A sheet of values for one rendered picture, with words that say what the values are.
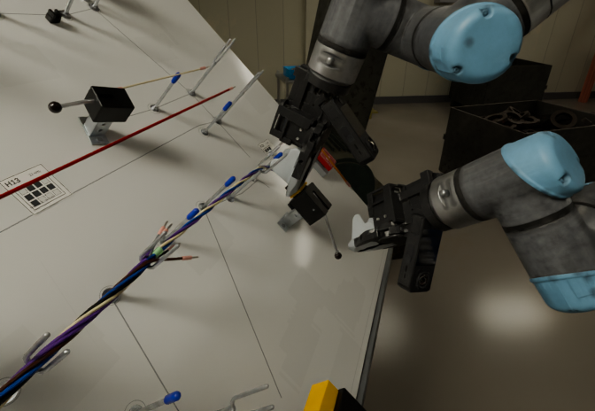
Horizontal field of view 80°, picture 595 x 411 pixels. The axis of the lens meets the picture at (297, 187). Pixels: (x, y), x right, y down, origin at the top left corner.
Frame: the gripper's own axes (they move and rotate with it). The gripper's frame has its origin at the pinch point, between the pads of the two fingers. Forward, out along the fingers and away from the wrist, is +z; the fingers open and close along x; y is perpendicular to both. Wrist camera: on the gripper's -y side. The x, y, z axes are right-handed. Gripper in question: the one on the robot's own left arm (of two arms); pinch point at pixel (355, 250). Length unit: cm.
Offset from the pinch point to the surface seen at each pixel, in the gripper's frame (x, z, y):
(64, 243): 44.0, -3.6, -2.4
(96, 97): 43.3, -6.4, 15.0
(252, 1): -116, 291, 432
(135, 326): 36.1, -3.8, -11.3
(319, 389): 16.0, -9.2, -19.4
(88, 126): 44.0, -0.2, 14.4
